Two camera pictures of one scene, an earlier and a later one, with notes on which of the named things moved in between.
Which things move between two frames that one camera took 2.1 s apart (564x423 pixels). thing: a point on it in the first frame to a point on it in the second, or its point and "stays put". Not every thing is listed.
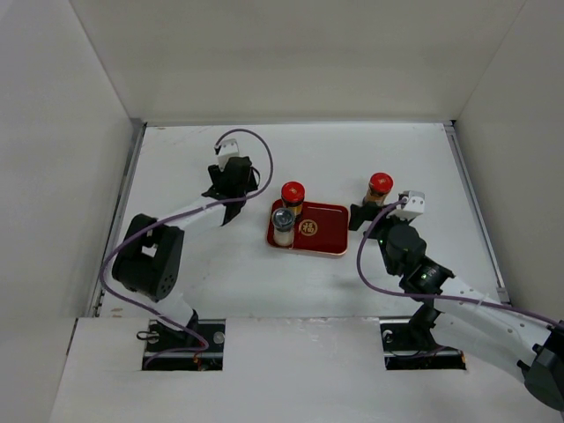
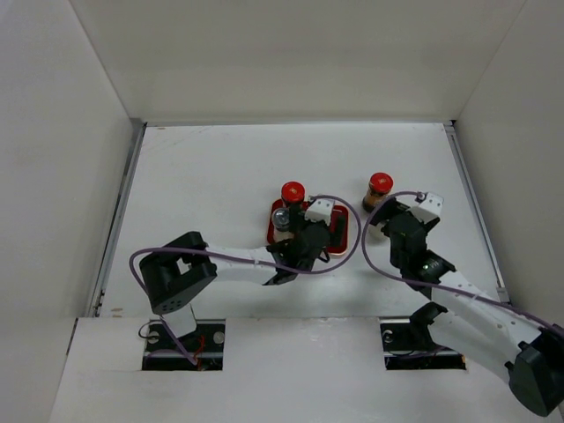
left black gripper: x=217 y=174 to x=299 y=222
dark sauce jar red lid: x=293 y=193 stays put
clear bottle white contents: x=283 y=219 stays put
